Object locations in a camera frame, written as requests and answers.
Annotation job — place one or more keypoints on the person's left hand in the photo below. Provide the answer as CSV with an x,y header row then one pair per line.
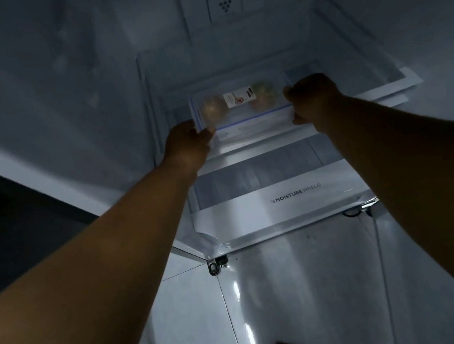
x,y
185,146

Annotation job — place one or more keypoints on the person's right hand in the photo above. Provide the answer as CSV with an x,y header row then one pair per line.
x,y
314,97

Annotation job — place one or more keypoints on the person's left fingers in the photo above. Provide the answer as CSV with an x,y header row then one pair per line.
x,y
205,132

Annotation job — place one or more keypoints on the person's right fingers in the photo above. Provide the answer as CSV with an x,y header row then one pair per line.
x,y
295,104

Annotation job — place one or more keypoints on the clear plastic food container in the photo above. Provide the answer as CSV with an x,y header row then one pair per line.
x,y
244,114

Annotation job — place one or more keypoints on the person's left forearm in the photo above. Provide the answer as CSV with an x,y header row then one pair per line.
x,y
82,285

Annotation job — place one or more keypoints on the person's right forearm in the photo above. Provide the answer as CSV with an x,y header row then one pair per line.
x,y
423,174

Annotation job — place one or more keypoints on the yellowish round fruit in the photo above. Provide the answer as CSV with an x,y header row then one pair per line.
x,y
213,109

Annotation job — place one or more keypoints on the greenish round fruit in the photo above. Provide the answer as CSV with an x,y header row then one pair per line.
x,y
263,94

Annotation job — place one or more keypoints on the white label with red print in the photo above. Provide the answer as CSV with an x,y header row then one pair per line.
x,y
240,96

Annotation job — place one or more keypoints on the glass refrigerator shelf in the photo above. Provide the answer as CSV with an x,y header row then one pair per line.
x,y
365,72

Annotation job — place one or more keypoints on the white refrigerator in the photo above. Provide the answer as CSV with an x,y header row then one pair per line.
x,y
231,28

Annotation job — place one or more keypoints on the clear crisper drawer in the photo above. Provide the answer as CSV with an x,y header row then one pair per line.
x,y
283,204

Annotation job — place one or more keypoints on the white air vent panel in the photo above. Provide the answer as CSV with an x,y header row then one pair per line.
x,y
225,5

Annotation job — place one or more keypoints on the black refrigerator levelling foot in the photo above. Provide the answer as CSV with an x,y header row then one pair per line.
x,y
214,266

